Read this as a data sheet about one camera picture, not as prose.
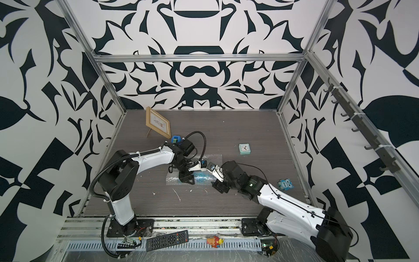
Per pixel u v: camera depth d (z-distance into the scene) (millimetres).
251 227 745
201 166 791
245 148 991
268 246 708
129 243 725
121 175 481
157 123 1020
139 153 535
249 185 567
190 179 795
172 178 830
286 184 855
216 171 661
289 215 475
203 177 847
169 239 703
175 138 1000
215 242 686
